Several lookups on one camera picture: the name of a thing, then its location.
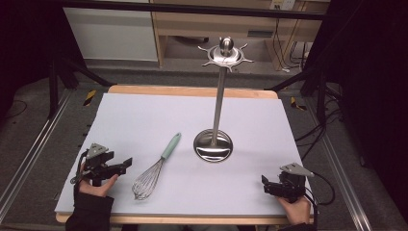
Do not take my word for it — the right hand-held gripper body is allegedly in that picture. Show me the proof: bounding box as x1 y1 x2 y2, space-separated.
270 162 316 204

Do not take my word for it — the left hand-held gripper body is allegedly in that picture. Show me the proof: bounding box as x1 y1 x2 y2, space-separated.
82 142 120 188

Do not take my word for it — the whisk with green handle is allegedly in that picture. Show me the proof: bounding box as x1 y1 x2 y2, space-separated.
131 132 182 201

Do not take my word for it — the steel utensil stand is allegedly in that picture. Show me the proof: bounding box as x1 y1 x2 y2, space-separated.
192 36 255 164

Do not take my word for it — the person's left hand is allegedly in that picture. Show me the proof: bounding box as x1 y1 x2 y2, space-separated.
78 163 120 198

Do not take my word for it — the person's right hand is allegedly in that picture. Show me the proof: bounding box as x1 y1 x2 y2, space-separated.
276 194 313 226

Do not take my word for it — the white foam board mat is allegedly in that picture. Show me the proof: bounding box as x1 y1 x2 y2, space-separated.
54 92 315 217

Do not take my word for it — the black yellow floor tape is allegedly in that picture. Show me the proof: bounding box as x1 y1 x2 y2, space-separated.
83 90 97 108
290 96 308 112

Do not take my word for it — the wooden table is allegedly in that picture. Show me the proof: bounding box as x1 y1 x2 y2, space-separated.
55 84 316 225

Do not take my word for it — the white cabinet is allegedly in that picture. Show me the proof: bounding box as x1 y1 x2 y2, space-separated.
63 7 160 63

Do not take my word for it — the wooden desk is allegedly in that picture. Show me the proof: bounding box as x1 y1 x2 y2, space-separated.
150 0 325 72

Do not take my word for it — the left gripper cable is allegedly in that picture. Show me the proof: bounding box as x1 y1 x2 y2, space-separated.
69 149 89 186

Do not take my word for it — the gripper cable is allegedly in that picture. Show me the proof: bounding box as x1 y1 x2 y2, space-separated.
69 149 89 186
303 170 337 231

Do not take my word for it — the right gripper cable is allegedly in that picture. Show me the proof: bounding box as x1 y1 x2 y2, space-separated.
303 170 337 231

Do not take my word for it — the bundle of floor cables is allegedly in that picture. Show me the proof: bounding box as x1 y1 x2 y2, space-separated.
293 92 343 162

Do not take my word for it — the black metal frame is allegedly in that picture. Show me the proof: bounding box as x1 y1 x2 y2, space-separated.
47 0 341 123

